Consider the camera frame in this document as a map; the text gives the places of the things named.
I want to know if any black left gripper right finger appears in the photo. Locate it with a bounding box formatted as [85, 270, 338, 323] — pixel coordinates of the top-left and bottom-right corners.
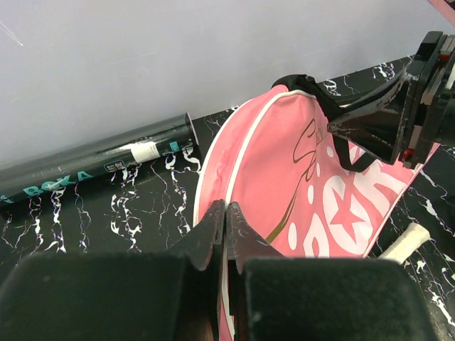
[225, 202, 454, 340]

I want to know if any pink racket bag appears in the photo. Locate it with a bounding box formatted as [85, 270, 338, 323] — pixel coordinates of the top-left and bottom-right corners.
[192, 74, 441, 341]

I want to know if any black shuttlecock tube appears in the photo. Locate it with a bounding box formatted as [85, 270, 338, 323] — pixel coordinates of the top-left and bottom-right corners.
[1, 113, 198, 215]

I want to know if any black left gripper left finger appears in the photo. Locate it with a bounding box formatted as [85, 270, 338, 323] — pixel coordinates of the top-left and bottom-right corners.
[1, 200, 225, 340]

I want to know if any pink racket white grip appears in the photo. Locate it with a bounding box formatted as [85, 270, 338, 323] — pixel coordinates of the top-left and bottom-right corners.
[379, 222, 430, 264]

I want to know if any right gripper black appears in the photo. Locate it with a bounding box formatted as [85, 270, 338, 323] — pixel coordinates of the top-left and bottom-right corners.
[328, 31, 454, 169]

